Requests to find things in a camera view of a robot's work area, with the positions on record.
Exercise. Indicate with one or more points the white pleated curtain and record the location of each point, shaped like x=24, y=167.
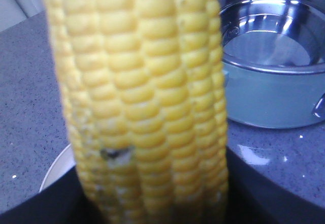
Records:
x=16, y=11

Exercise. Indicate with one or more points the white round plate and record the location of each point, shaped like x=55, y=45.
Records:
x=60, y=166

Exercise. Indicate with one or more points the green electric cooking pot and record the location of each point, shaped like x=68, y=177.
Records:
x=274, y=61

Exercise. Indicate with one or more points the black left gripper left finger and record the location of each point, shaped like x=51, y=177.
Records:
x=62, y=202

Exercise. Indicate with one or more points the orange-yellow corn cob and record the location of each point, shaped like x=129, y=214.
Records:
x=142, y=90

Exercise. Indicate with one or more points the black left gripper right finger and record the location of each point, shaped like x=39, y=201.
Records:
x=255, y=199

